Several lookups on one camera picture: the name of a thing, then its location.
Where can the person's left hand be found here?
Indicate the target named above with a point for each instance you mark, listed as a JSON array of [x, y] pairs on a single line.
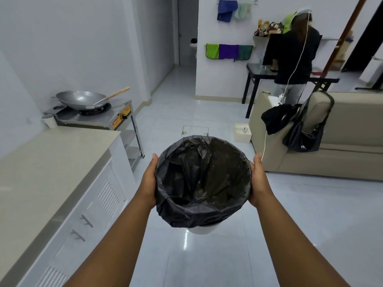
[[148, 185]]

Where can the person's right hand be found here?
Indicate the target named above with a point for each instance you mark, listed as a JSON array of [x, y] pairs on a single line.
[[259, 183]]

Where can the person's left thumb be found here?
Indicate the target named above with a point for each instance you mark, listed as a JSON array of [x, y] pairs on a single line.
[[153, 164]]

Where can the person's right thumb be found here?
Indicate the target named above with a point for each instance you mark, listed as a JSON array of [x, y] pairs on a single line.
[[258, 164]]

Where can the black trash bag liner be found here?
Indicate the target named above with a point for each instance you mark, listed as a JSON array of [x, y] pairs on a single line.
[[203, 179]]

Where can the white trash bin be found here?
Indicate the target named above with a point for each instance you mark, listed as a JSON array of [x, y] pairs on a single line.
[[203, 229]]

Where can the person's right forearm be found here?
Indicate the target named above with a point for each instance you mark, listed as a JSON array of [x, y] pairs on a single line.
[[299, 245]]

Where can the person's left forearm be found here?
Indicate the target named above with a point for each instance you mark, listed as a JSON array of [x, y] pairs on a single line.
[[109, 246]]

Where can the black shoulder bag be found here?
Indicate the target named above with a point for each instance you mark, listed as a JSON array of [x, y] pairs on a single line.
[[308, 137]]

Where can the white box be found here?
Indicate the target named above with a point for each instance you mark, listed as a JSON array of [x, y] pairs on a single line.
[[243, 132]]

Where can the black garment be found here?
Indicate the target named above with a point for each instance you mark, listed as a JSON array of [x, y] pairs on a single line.
[[278, 116]]

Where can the white power strip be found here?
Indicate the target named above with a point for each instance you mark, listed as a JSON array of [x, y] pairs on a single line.
[[274, 100]]

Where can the steel gas stove stand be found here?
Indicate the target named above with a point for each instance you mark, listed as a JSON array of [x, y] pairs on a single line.
[[101, 119]]

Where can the black table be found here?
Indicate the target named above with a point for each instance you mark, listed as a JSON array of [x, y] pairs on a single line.
[[260, 83]]

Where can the beige sofa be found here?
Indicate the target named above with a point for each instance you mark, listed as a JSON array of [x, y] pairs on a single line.
[[344, 140]]

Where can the steel wok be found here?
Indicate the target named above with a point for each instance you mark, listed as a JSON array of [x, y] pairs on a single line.
[[80, 99]]

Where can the white kitchen cabinet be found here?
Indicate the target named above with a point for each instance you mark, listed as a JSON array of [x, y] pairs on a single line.
[[56, 200]]

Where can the white cup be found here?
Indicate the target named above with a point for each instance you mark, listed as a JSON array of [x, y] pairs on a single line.
[[50, 120]]

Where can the dark green cloth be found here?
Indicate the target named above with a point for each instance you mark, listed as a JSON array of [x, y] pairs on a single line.
[[245, 52]]

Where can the purple cloth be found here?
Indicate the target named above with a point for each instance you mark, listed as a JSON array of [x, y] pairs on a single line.
[[229, 51]]

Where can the lime green cloth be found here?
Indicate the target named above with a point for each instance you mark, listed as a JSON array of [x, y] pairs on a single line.
[[212, 51]]

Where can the white toilet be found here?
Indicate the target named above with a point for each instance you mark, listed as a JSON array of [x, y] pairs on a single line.
[[193, 44]]

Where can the grey door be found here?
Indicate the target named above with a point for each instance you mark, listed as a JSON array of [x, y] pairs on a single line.
[[182, 29]]

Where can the patterned bag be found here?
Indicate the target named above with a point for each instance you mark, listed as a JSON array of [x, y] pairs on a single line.
[[273, 27]]

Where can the pale green towel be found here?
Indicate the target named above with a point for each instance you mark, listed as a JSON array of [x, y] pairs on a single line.
[[243, 10]]

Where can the wooden pole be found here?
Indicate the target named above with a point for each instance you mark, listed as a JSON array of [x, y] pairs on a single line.
[[344, 32]]

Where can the blue towel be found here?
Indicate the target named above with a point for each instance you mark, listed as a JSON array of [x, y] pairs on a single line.
[[226, 10]]

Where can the metal towel rail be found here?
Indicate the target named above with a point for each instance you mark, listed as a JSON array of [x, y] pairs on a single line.
[[239, 0]]

